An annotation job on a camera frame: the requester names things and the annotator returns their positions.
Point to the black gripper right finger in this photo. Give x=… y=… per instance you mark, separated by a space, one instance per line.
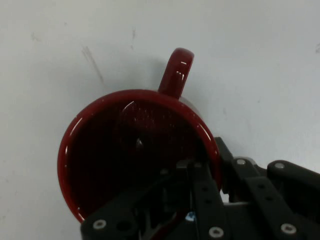
x=270 y=195

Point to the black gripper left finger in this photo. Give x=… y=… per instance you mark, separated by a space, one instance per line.
x=207 y=200

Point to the red speckled mug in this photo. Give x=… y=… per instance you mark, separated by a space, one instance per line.
x=112 y=150

